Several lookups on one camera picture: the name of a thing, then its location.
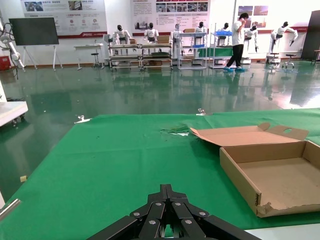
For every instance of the silver metal rail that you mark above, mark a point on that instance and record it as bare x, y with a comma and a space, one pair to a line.
11, 207

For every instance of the cardboard box with torn corner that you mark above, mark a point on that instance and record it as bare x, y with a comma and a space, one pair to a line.
275, 180

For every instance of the aluminium frame rack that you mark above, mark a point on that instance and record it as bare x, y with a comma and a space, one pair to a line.
125, 57
156, 58

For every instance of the wall photo group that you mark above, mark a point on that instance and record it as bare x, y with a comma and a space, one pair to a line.
260, 11

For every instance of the silver tablecloth clip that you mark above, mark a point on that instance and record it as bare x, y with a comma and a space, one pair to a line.
203, 113
81, 120

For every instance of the dark standing panel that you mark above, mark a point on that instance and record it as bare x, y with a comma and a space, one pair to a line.
311, 35

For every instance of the green tablecloth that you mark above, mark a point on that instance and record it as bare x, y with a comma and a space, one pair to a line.
100, 162

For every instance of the small brown carton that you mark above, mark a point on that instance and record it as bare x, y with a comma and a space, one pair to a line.
163, 39

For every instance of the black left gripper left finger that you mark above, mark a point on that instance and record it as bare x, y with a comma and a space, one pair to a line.
150, 220

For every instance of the wall poster with red stripe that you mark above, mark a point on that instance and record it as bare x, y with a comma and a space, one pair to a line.
75, 22

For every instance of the blue plastic bin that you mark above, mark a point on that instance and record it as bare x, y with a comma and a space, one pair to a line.
224, 32

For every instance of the small yellow tape piece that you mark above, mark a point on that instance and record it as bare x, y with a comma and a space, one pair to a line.
23, 178

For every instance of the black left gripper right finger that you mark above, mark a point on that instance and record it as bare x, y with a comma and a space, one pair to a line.
187, 220

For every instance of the person in white shirt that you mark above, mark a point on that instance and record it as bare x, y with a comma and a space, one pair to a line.
237, 33

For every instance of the black display on white stand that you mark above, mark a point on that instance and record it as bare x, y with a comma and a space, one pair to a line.
33, 31

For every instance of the white wheeled table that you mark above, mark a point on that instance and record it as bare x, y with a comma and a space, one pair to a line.
11, 110

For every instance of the white shelf cart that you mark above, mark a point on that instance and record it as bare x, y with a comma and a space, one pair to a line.
212, 50
192, 35

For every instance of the white humanoid robot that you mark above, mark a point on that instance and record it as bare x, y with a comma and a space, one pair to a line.
225, 27
253, 33
150, 32
281, 31
200, 28
121, 33

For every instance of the red cabinet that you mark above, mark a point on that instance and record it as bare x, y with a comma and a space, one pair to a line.
4, 63

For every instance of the black round stool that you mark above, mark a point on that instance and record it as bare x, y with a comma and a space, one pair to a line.
95, 54
290, 55

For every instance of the white narrow table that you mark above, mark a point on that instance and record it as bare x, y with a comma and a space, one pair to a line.
87, 46

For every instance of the wall poster with photo row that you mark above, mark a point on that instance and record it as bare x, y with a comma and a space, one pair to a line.
170, 17

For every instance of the white industrial robot arm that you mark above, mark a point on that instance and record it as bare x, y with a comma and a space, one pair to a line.
11, 47

